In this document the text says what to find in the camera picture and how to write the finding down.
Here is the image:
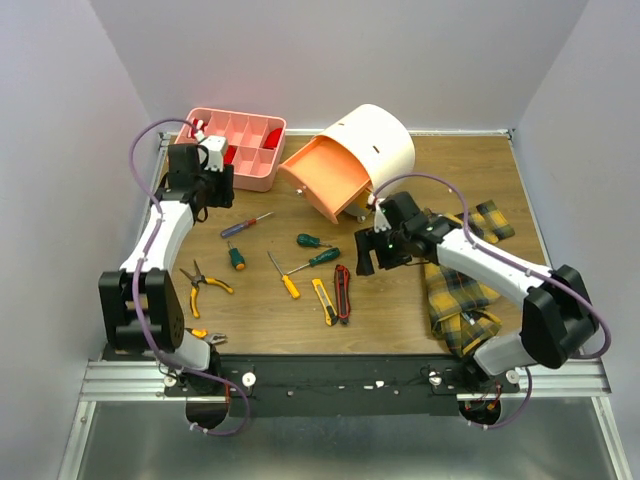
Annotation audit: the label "long green screwdriver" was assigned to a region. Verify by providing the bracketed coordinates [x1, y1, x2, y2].
[288, 247, 341, 275]

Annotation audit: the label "red black utility knife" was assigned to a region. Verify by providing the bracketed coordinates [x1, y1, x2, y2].
[334, 265, 351, 325]

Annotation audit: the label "white round drawer cabinet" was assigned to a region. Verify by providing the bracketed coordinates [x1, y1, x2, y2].
[278, 104, 416, 224]

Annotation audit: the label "stubby green orange screwdriver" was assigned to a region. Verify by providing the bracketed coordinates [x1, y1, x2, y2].
[227, 241, 246, 271]

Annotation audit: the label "yellow utility knife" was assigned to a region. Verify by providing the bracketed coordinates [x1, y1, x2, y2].
[312, 278, 338, 326]

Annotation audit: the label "yellow handle screwdriver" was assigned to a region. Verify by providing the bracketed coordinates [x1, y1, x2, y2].
[267, 251, 301, 299]

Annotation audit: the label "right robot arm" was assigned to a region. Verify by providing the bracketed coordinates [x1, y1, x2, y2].
[354, 191, 598, 392]

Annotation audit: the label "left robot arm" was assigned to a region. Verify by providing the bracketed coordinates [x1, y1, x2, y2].
[98, 144, 236, 395]

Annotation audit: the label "red item middle compartment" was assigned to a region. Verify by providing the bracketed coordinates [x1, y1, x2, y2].
[223, 145, 238, 165]

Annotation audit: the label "red item compartment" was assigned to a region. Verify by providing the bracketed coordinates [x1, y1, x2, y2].
[263, 128, 283, 150]
[223, 145, 238, 165]

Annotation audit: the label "pink compartment tray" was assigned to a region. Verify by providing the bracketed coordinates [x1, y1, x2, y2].
[186, 107, 287, 192]

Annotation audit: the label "red white item in tray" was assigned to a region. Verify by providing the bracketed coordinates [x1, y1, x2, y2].
[187, 119, 208, 141]

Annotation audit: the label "red item right compartment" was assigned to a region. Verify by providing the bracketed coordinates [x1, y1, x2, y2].
[263, 128, 283, 150]

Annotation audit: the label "yellow plaid cloth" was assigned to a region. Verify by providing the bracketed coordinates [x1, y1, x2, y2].
[423, 200, 515, 358]

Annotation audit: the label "yellow needle nose pliers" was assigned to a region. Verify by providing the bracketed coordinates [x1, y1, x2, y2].
[179, 259, 235, 320]

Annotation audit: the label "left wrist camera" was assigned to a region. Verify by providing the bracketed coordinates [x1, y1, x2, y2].
[197, 135, 229, 172]

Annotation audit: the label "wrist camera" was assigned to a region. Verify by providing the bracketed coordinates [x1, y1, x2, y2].
[197, 135, 229, 172]
[367, 194, 392, 233]

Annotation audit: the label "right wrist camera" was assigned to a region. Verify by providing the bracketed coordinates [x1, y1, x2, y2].
[367, 194, 392, 233]

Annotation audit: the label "purple handle screwdriver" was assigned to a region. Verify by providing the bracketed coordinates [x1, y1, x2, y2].
[220, 211, 273, 239]

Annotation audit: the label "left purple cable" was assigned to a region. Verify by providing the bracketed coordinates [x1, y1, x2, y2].
[129, 117, 251, 437]

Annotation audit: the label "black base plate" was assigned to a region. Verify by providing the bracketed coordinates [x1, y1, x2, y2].
[164, 354, 519, 418]

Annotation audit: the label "orange handle pliers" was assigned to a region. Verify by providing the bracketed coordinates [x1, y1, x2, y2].
[186, 328, 228, 345]

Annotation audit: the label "aluminium frame rail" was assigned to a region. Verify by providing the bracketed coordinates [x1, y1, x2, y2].
[79, 360, 611, 402]

